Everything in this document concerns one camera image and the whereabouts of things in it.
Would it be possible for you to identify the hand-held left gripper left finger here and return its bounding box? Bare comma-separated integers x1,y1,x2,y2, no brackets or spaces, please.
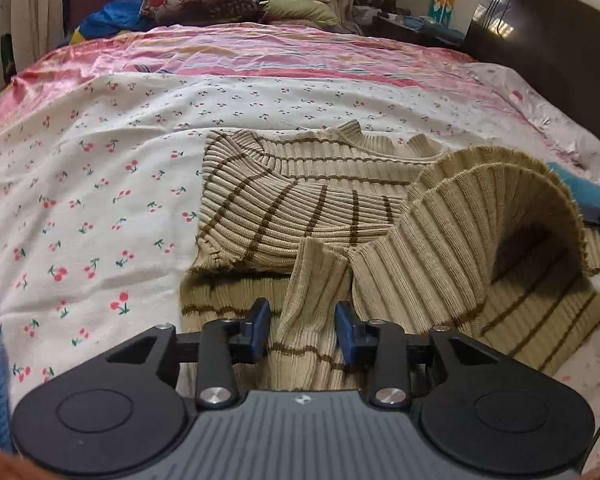
105,297,272,409

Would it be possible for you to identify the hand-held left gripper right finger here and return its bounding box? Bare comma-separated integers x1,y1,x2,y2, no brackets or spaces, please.
334,301,497,409

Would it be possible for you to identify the beige striped ribbed sweater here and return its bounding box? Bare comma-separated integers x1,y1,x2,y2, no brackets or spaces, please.
179,120,600,394

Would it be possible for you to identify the light blue cloth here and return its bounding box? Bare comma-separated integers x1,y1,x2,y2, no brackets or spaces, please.
545,160,600,281

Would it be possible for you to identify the dark wooden headboard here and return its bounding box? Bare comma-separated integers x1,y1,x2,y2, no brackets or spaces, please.
461,0,600,172

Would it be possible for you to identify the cherry print bed sheet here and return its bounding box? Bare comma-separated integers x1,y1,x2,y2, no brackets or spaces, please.
0,71,600,411

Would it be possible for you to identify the dark nightstand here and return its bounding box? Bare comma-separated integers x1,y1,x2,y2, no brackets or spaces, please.
369,13,467,50

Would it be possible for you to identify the olive green pillow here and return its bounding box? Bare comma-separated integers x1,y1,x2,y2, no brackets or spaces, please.
259,0,340,29

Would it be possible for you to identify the blue cloth near window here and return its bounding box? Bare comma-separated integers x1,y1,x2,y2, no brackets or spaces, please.
71,0,154,42

